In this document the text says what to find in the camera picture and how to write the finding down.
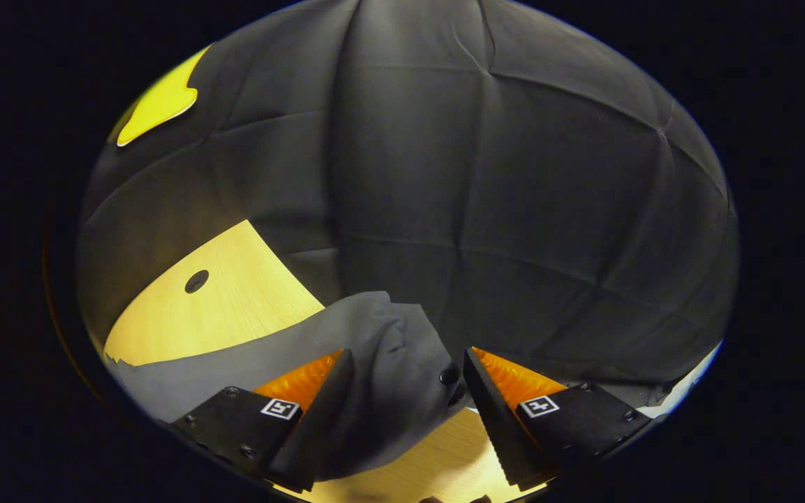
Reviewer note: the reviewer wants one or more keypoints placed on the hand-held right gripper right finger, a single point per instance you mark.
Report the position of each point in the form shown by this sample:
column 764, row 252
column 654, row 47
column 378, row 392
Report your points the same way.
column 497, row 426

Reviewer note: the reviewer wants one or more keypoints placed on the black backdrop cloth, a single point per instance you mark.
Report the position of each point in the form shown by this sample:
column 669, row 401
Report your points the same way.
column 514, row 209

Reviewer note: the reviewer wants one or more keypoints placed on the grey shirt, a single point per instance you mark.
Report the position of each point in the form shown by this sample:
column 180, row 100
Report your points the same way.
column 374, row 377

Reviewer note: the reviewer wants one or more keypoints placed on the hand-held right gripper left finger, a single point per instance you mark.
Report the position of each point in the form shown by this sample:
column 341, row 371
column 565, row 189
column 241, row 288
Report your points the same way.
column 315, row 426

